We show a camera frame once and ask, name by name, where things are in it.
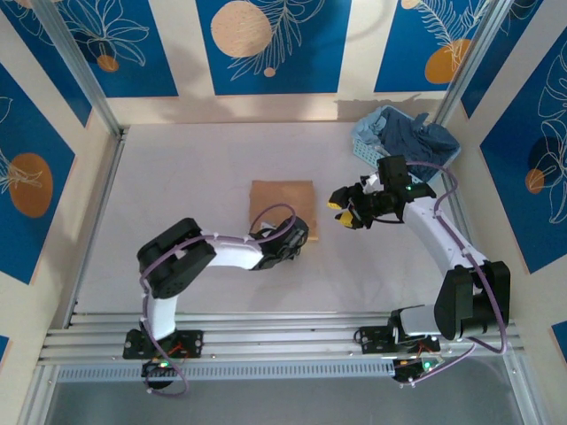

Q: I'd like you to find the orange printed t-shirt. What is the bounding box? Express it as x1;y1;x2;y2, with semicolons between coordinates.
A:
248;179;321;243

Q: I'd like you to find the light blue plastic basket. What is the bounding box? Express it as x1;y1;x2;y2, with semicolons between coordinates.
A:
352;105;462;183

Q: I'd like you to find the medium blue t-shirt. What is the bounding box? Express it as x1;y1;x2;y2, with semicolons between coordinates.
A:
414;113;460;172

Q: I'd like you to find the light blue t-shirt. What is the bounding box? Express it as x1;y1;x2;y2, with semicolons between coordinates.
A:
353;110;389;145

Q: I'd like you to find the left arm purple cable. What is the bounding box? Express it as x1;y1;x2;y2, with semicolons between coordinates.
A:
139;203;297;396

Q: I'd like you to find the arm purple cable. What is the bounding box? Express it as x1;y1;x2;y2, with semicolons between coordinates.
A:
139;203;297;396
398;161;509;386

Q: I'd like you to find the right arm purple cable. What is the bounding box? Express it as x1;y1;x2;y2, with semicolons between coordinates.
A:
398;161;509;386

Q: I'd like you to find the aluminium rail base frame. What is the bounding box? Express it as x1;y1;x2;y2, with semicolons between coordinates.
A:
37;309;526;367

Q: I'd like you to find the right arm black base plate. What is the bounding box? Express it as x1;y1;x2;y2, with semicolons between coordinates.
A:
356;325;442;355

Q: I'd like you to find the grey slotted cable duct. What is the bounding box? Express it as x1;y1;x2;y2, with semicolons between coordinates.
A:
55;358;400;384

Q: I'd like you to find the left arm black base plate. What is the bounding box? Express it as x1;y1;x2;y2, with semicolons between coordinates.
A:
122;329;205;359

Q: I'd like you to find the aluminium upright post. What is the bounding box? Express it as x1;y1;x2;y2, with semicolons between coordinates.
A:
33;0;125;139
433;0;517;128

